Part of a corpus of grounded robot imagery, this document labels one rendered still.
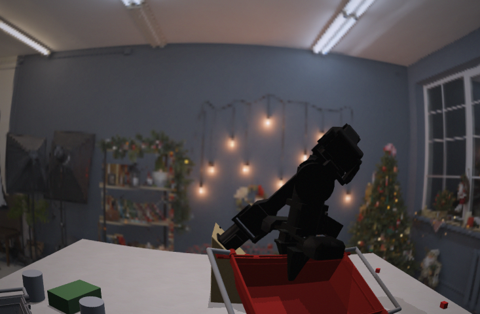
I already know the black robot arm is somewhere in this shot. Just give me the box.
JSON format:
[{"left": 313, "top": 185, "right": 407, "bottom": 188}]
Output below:
[{"left": 216, "top": 123, "right": 363, "bottom": 250}]

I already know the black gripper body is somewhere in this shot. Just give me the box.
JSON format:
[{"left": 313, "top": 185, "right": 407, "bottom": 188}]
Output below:
[{"left": 261, "top": 194, "right": 345, "bottom": 260}]

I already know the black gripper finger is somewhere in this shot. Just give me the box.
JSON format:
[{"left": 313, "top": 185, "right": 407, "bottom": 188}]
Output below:
[
  {"left": 287, "top": 247, "right": 310, "bottom": 281},
  {"left": 274, "top": 239, "right": 297, "bottom": 255}
]

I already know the grey cylinder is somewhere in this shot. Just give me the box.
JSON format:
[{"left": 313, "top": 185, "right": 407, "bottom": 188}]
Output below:
[
  {"left": 22, "top": 270, "right": 45, "bottom": 303},
  {"left": 79, "top": 296, "right": 105, "bottom": 314}
]

